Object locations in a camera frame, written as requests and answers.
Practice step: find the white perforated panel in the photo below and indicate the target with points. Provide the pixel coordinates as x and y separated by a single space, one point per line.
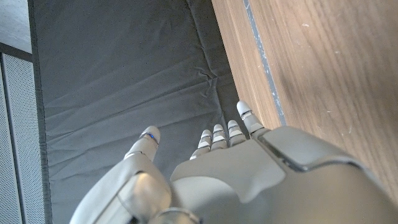
25 124

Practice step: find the black backdrop curtain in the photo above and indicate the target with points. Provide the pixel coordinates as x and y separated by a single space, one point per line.
109 77

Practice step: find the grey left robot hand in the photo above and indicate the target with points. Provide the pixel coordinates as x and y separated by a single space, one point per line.
248 180

